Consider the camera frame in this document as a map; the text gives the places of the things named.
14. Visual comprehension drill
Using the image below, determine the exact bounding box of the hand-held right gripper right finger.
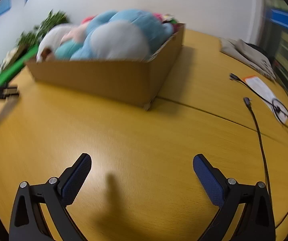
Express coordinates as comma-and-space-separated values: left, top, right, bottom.
193, 154, 277, 241

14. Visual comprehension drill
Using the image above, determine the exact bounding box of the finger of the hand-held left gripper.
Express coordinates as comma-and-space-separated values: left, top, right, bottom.
0, 65, 20, 127

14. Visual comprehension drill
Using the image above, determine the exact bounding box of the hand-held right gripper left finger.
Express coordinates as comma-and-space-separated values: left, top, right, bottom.
9, 153, 92, 241

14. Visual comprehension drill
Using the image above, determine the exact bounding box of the small pink teal doll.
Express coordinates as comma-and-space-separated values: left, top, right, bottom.
55, 26, 87, 61

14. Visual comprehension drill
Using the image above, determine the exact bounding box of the brown cardboard box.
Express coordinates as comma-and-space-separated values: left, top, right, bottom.
25, 23, 186, 111

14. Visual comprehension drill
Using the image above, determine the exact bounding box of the blue plush cat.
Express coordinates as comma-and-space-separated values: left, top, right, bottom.
55, 9, 174, 61

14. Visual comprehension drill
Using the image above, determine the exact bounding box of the green cloth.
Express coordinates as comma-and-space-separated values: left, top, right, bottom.
0, 44, 39, 87

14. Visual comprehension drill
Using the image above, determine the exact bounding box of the white plush toy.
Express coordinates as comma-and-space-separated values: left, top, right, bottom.
36, 25, 79, 63

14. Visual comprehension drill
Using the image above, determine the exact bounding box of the green potted plant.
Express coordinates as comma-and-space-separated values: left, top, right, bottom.
17, 10, 70, 48

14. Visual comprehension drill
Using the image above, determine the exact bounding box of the white paper orange edge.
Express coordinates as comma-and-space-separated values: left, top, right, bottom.
242, 75, 288, 125

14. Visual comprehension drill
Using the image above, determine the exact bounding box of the grey cloth bag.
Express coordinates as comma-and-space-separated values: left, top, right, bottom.
220, 38, 277, 81

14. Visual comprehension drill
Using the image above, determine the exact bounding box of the black cloth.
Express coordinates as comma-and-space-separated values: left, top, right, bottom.
248, 43, 268, 54

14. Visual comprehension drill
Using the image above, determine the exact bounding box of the blue window band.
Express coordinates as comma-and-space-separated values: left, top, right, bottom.
270, 9, 288, 35

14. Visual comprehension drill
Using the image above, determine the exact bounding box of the black cable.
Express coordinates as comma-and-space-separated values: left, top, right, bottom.
230, 73, 288, 215
244, 97, 288, 228

